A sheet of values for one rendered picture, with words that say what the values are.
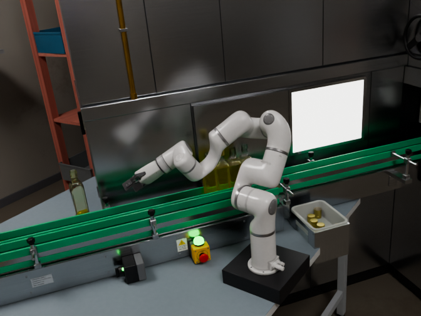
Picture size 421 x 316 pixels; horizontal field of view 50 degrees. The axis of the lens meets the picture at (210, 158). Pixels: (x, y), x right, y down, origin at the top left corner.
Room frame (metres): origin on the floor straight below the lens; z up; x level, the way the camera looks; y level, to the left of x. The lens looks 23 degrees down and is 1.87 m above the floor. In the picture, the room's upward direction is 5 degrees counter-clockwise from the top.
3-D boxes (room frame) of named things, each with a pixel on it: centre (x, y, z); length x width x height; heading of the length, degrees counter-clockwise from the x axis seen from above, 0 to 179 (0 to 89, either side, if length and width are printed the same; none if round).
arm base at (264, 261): (1.41, -0.18, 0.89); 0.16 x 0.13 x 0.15; 49
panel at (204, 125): (2.06, -0.37, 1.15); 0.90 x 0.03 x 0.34; 106
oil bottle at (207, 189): (1.81, 0.01, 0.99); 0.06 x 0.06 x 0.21; 16
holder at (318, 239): (1.73, -0.44, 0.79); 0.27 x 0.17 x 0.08; 16
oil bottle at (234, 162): (1.84, -0.10, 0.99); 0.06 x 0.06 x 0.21; 16
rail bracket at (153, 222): (1.56, 0.25, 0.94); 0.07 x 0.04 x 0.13; 16
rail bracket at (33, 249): (1.43, 0.69, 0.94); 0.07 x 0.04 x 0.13; 16
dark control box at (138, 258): (1.50, 0.35, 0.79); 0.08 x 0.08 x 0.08; 16
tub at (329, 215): (1.71, -0.45, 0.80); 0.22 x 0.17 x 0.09; 16
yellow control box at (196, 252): (1.59, 0.08, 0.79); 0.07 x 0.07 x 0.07; 16
